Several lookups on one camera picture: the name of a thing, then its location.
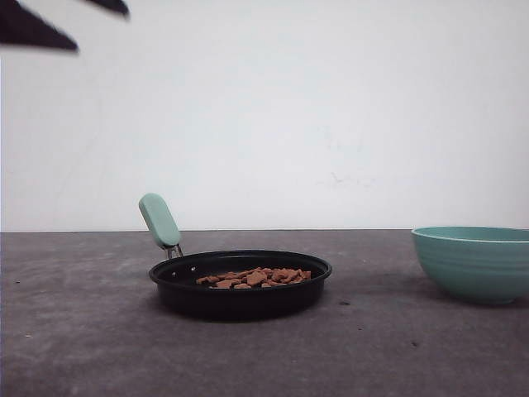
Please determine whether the brown beef cubes pile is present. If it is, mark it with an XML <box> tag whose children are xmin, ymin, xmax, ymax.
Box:
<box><xmin>195</xmin><ymin>267</ymin><xmax>312</xmax><ymax>289</ymax></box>

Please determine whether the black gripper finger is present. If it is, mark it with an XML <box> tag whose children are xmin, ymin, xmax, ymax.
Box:
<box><xmin>88</xmin><ymin>0</ymin><xmax>130</xmax><ymax>18</ymax></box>
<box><xmin>1</xmin><ymin>1</ymin><xmax>79</xmax><ymax>51</ymax></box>

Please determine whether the teal ribbed bowl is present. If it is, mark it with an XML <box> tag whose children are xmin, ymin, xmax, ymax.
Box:
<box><xmin>411</xmin><ymin>226</ymin><xmax>528</xmax><ymax>304</ymax></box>

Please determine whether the black frying pan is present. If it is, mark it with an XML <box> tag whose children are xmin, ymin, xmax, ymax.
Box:
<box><xmin>139</xmin><ymin>193</ymin><xmax>331</xmax><ymax>321</ymax></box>

